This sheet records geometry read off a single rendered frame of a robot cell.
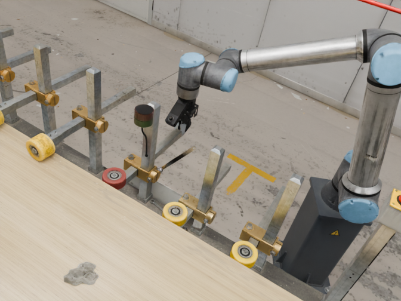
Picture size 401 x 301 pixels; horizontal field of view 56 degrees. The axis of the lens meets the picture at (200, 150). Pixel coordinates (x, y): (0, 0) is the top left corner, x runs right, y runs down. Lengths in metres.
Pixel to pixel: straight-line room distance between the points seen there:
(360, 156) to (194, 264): 0.75
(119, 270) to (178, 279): 0.16
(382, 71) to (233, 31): 2.92
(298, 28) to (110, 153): 2.11
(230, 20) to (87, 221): 3.21
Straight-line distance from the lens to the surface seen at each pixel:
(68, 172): 1.32
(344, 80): 3.80
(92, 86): 1.34
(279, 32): 3.87
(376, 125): 1.42
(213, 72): 1.39
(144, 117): 1.16
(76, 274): 1.07
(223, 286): 1.09
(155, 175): 1.36
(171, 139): 1.53
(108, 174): 1.30
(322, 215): 1.81
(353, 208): 1.61
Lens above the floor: 1.82
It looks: 40 degrees down
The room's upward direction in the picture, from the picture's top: 12 degrees clockwise
